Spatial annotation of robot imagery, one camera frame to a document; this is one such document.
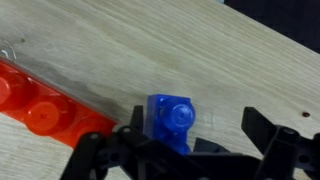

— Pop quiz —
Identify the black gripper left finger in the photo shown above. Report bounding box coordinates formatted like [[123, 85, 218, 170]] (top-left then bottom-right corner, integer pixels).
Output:
[[59, 104, 153, 180]]

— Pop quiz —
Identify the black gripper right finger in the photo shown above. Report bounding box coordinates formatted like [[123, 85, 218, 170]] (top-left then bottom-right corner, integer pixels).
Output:
[[241, 106, 320, 180]]

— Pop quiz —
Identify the small blue toy block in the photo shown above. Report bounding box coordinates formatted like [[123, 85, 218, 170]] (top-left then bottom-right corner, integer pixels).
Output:
[[143, 93, 197, 156]]

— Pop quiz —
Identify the red toy block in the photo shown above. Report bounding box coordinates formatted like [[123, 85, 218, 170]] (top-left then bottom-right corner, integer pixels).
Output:
[[0, 57, 119, 150]]

